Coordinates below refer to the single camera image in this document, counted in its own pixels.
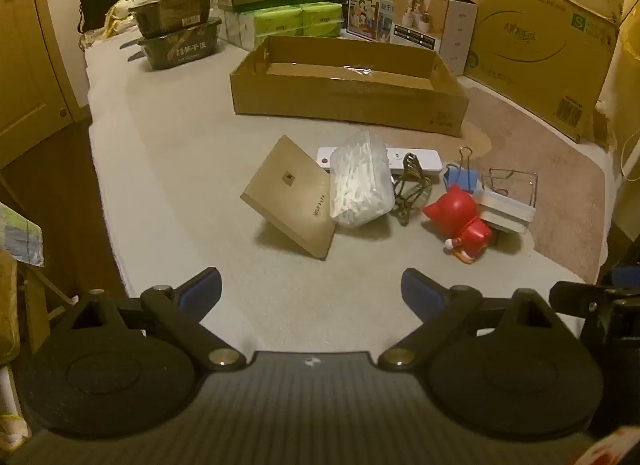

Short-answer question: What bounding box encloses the red cartoon figurine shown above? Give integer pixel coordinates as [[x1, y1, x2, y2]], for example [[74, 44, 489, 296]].
[[421, 184, 494, 266]]

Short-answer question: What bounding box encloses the tan box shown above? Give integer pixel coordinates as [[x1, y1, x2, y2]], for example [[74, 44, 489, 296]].
[[240, 134, 337, 261]]

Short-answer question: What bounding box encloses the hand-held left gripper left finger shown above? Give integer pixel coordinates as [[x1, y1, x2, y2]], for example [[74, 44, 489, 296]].
[[47, 267, 248, 372]]

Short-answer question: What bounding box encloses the yellow bag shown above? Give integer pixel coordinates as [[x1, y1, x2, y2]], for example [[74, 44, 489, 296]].
[[616, 20, 640, 146]]

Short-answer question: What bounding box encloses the white red packet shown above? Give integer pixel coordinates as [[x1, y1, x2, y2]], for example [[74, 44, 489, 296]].
[[587, 424, 640, 465]]

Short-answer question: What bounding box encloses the blue binder clip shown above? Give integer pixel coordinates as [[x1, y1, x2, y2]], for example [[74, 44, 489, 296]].
[[442, 146, 484, 194]]

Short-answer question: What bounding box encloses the black bag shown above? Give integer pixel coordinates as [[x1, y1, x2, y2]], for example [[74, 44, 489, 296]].
[[77, 0, 143, 35]]

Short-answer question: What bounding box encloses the dark wire hanger clip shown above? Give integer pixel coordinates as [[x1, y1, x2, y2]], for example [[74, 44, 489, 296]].
[[392, 152, 434, 226]]

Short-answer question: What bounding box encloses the white remote control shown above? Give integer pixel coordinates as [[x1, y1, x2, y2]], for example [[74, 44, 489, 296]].
[[317, 146, 443, 177]]

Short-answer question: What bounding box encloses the white product box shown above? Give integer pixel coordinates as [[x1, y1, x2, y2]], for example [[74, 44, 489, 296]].
[[389, 0, 480, 77]]

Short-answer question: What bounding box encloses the wooden door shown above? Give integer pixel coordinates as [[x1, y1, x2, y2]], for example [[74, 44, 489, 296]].
[[0, 0, 94, 169]]

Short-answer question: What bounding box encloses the pale plastic bag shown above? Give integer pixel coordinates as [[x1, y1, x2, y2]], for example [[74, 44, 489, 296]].
[[82, 0, 142, 49]]

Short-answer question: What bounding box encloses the white plastic box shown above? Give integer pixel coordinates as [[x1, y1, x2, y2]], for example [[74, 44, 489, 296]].
[[472, 188, 537, 236]]

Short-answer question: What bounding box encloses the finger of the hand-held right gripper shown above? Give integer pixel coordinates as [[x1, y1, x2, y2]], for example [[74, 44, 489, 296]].
[[549, 281, 610, 340], [602, 261, 640, 295]]

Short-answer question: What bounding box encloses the shallow cardboard box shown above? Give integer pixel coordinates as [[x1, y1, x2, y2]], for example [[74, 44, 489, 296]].
[[230, 35, 471, 138]]

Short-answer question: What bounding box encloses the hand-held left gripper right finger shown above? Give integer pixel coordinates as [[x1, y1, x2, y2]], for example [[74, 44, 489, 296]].
[[377, 267, 582, 372]]

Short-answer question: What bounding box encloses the large brown cardboard box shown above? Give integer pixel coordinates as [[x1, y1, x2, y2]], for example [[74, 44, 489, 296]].
[[446, 0, 629, 144]]

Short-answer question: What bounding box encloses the green tissue pack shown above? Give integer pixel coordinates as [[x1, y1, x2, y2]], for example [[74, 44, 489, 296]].
[[251, 5, 305, 46], [299, 2, 346, 38]]

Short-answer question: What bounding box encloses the black food tray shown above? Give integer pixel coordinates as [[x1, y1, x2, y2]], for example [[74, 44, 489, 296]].
[[129, 0, 217, 39], [137, 18, 224, 71]]

